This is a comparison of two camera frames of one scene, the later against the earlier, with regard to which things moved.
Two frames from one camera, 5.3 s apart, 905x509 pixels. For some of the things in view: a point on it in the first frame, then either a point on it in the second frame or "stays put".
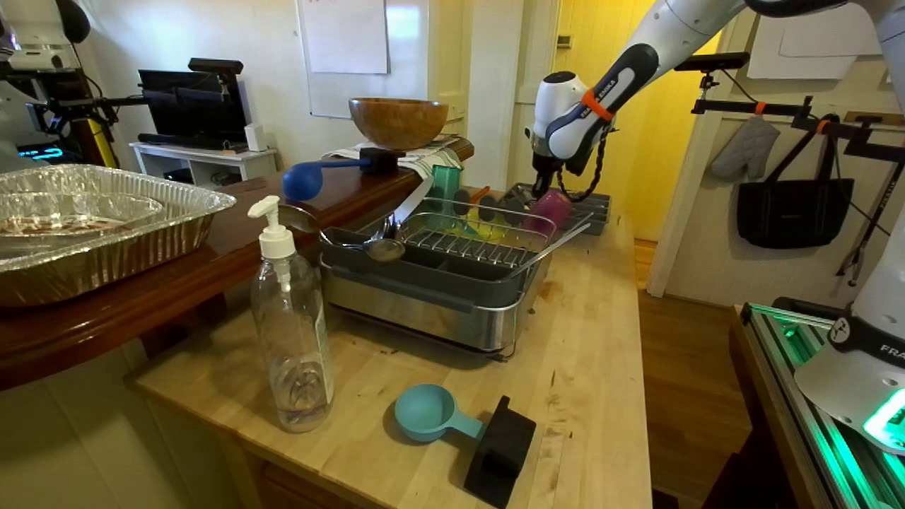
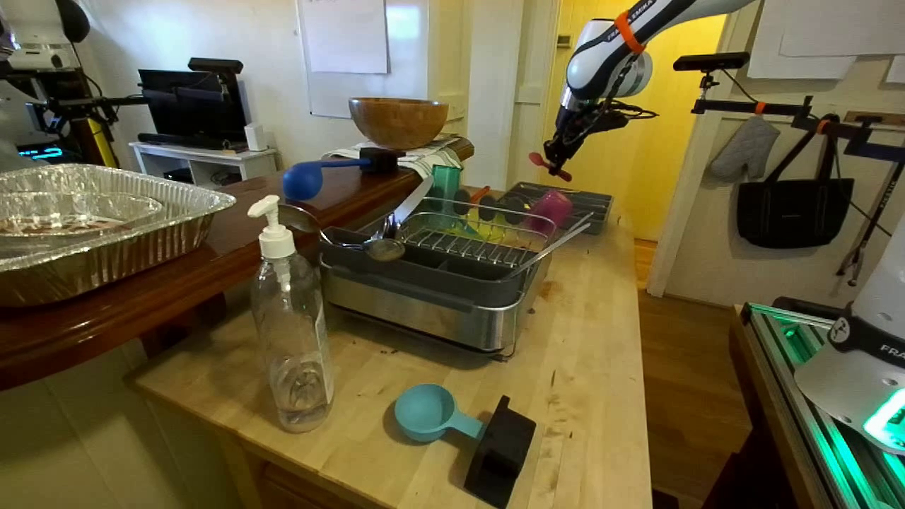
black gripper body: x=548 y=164 to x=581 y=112
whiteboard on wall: x=349 y=37 stays put
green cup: x=445 y=181 stays put
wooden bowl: x=398 y=122 stays put
